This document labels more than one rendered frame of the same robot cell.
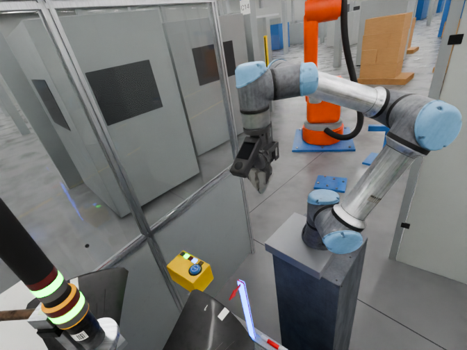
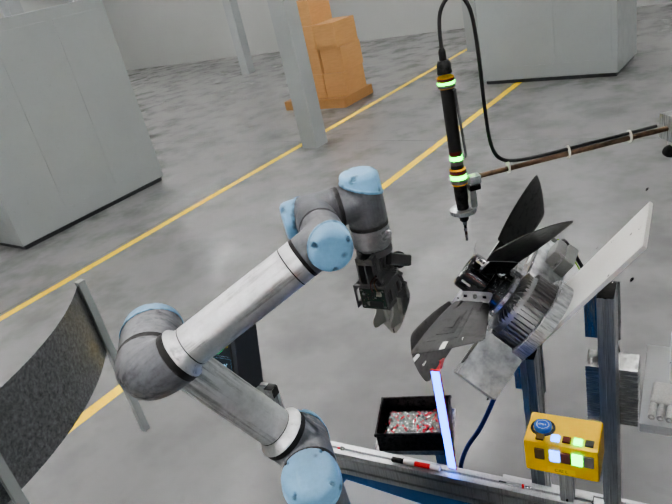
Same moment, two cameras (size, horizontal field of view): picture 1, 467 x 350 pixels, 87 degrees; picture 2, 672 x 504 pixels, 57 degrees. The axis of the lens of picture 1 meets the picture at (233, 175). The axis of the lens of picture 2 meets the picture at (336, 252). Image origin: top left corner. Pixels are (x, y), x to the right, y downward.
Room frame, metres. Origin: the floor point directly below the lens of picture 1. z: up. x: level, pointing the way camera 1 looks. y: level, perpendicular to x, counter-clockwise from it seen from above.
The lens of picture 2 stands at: (1.69, -0.32, 2.15)
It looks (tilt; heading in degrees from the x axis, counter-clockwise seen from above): 25 degrees down; 171
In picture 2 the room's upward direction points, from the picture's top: 13 degrees counter-clockwise
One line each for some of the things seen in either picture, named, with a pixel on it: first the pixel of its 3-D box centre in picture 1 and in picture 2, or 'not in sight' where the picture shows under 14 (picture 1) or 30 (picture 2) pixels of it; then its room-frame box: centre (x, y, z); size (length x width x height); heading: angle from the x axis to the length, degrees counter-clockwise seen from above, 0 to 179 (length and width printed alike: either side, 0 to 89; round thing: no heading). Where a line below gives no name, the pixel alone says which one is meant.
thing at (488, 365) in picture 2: not in sight; (488, 364); (0.29, 0.26, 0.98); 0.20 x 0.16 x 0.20; 48
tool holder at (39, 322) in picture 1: (78, 327); (464, 194); (0.23, 0.28, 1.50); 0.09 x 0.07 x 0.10; 83
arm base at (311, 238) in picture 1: (320, 228); not in sight; (0.75, -0.32, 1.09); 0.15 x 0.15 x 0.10
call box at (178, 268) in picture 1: (190, 273); (564, 447); (0.69, 0.25, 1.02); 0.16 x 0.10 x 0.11; 48
